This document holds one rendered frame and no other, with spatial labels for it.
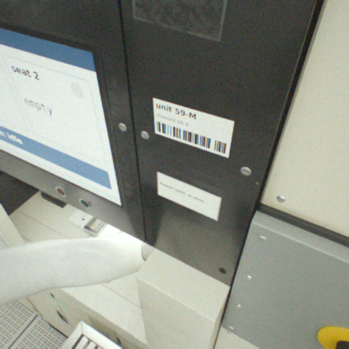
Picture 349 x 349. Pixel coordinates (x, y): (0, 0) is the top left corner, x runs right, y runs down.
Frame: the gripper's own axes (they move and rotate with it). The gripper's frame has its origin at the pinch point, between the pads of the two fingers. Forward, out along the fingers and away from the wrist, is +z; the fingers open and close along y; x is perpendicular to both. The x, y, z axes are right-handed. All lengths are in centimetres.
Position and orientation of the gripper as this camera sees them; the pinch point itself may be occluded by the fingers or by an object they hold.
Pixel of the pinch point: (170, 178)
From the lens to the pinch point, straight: 81.6
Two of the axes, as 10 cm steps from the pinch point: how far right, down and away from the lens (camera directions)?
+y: 8.7, 3.5, -3.5
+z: 5.0, -6.0, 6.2
